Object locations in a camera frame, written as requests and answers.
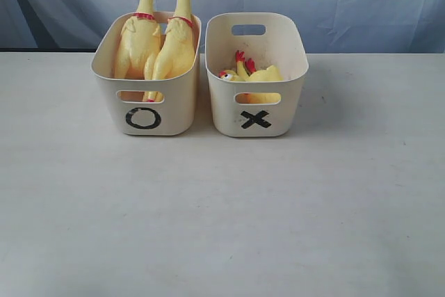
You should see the yellow rubber chicken front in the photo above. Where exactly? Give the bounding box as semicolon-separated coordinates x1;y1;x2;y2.
143;0;195;80

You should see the cream bin with X mark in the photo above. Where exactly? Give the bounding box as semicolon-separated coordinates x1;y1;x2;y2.
205;13;309;137

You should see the yellow rubber chicken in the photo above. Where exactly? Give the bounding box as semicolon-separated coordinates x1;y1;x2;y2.
143;0;195;80
218;50;284;104
114;0;161;80

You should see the cream bin with O mark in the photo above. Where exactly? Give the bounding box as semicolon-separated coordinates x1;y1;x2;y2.
91;13;202;136

